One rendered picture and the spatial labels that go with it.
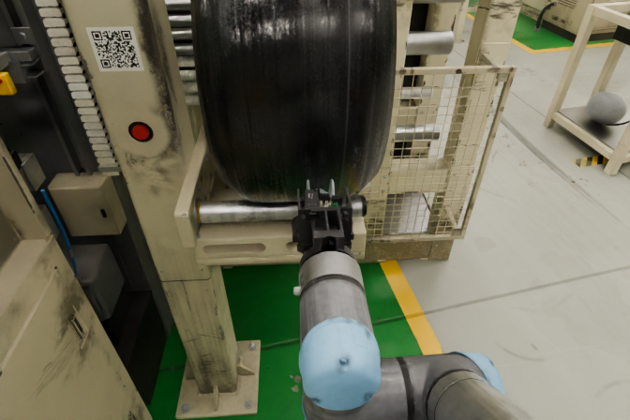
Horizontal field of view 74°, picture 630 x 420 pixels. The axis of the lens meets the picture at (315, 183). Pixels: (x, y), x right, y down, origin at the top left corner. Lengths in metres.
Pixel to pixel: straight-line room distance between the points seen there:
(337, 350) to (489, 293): 1.63
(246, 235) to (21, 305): 0.40
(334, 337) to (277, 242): 0.49
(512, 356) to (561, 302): 0.38
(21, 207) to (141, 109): 0.27
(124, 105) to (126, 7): 0.18
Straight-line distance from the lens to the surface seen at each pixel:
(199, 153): 0.98
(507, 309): 1.97
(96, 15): 0.80
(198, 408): 1.65
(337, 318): 0.42
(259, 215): 0.85
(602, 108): 3.11
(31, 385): 0.95
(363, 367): 0.40
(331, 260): 0.48
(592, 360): 1.98
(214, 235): 0.89
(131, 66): 0.81
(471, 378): 0.48
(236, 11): 0.58
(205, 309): 1.24
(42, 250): 0.94
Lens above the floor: 1.48
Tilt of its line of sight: 38 degrees down
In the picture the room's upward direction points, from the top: straight up
